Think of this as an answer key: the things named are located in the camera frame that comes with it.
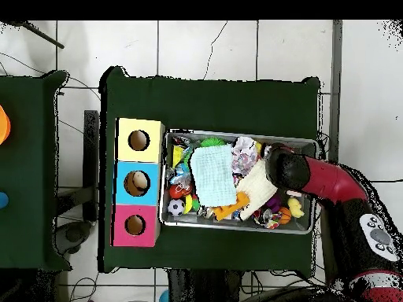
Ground cream waffle cloth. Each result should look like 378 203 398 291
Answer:
235 159 278 221

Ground wooden box three holes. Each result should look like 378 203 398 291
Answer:
110 117 166 248

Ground shallow mesh bin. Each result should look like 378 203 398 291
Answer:
158 128 319 235

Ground mint waffle cloth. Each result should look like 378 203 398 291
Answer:
190 143 238 208

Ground green spiky ball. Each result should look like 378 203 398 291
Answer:
200 137 227 149

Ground yellow cheese wedge toy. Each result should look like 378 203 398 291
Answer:
172 145 185 168

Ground crumpled printed white wrapper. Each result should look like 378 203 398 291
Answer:
231 135 259 177

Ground small soccer ball toy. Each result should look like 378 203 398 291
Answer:
167 198 186 217

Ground long orange toy brick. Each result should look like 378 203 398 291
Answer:
213 191 251 221

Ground small basketball toy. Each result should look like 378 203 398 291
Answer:
278 206 293 226

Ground yellow plush toy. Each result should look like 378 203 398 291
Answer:
287 197 305 219

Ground black upright panel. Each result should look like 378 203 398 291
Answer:
83 109 100 221

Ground green cloth side table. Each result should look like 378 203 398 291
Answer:
0 70 72 271

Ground orange round object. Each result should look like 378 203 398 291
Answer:
0 105 12 145

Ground thin dark rod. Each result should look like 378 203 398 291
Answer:
12 20 65 50

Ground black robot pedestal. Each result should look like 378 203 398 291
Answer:
168 268 253 302

